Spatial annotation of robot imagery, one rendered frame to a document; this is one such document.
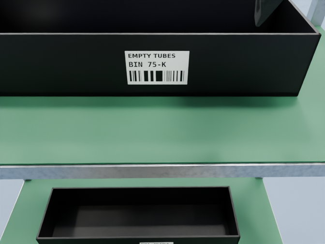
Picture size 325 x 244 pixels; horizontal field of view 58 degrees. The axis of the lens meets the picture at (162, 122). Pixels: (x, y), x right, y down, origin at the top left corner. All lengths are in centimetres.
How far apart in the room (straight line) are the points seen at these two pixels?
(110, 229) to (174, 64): 68
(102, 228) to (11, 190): 78
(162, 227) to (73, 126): 62
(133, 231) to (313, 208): 94
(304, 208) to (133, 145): 128
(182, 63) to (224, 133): 12
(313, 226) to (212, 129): 118
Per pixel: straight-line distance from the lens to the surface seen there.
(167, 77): 47
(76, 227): 104
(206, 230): 101
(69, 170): 42
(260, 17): 33
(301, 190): 167
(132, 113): 47
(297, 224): 155
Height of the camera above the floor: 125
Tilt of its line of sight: 42 degrees down
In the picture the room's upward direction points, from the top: straight up
